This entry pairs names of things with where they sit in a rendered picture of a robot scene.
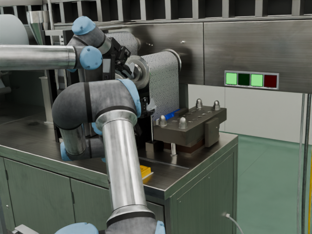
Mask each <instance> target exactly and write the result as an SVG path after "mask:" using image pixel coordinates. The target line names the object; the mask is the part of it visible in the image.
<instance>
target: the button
mask: <svg viewBox="0 0 312 234"><path fill-rule="evenodd" d="M140 169H141V175H142V178H143V177H145V176H146V175H148V174H149V173H151V169H150V167H146V166H142V165H140Z"/></svg>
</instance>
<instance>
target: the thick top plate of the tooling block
mask: <svg viewBox="0 0 312 234"><path fill-rule="evenodd" d="M182 117H184V118H185V119H186V123H187V127H188V128H187V129H179V123H180V119H181V118H182ZM214 117H217V118H219V124H221V123H223V122H224V121H226V120H227V109H226V108H220V110H213V106H204V105H203V108H196V106H194V107H192V108H190V109H189V112H187V113H185V114H183V115H181V116H179V117H177V116H174V117H172V118H170V119H167V120H166V121H167V126H164V127H160V126H158V125H155V126H153V133H154V140H159V141H164V142H169V143H176V144H181V145H188V144H189V143H191V142H192V141H194V140H196V139H197V138H199V137H200V136H202V135H204V134H205V123H206V122H207V121H209V120H211V119H212V118H214Z"/></svg>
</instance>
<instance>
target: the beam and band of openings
mask: <svg viewBox="0 0 312 234"><path fill-rule="evenodd" d="M42 4H43V5H42V11H49V7H48V0H42ZM51 4H52V10H53V14H54V26H72V25H73V22H74V21H75V20H76V19H77V18H79V17H81V16H86V17H88V18H89V19H91V20H92V21H94V23H95V24H97V23H109V22H115V21H117V22H121V21H133V20H135V22H136V24H148V23H183V22H218V21H253V20H304V19H312V15H308V14H312V0H51ZM268 15H272V16H268ZM281 15H286V16H281ZM240 16H244V17H240ZM254 16H255V17H254ZM212 17H216V18H212ZM185 18H188V19H185ZM158 19H160V20H158Z"/></svg>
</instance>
